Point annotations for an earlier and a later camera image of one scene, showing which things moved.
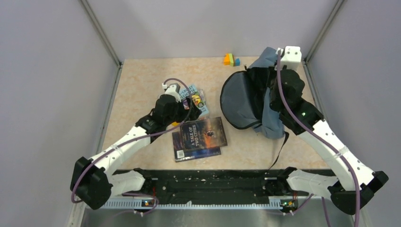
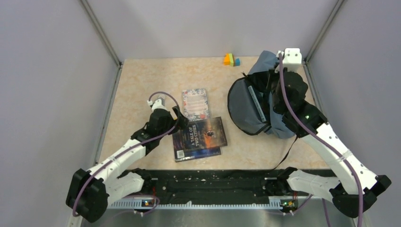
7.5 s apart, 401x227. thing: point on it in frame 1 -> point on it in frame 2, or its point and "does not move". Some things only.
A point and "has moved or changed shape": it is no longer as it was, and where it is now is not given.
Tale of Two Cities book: x=205 y=133 does not move
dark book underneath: x=180 y=154 does not move
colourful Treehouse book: x=198 y=96 -> x=257 y=104
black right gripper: x=273 y=72 -> x=272 y=75
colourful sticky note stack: x=228 y=60 does not move
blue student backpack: x=246 y=97 has moved or changed shape
